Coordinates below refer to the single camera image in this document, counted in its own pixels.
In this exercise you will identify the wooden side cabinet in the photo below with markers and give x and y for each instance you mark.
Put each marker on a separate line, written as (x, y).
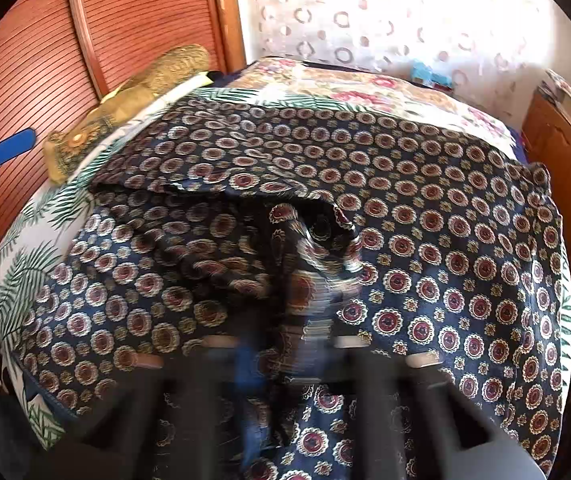
(565, 160)

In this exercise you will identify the white leaf print cloth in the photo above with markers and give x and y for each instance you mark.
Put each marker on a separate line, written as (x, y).
(30, 260)

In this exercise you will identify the floral blanket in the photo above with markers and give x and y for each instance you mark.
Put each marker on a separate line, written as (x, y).
(365, 85)

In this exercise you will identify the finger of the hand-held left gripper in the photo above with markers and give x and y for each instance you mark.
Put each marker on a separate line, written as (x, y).
(12, 147)

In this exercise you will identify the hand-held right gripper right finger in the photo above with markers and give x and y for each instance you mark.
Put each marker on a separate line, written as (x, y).
(390, 410)

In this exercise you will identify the small blue box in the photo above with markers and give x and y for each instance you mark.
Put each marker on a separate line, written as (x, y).
(430, 77)

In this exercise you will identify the gold embroidered pillow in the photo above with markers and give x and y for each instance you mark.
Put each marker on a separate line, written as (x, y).
(130, 95)

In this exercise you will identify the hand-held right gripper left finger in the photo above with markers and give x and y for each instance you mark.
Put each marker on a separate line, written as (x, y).
(248, 390)

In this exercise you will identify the navy large medallion print garment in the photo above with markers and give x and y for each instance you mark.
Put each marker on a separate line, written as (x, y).
(415, 280)

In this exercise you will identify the navy small circle print shirt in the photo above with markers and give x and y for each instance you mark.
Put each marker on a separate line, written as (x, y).
(290, 135)

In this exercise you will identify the sheer circle pattern curtain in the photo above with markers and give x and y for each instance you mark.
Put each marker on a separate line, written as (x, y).
(390, 20)

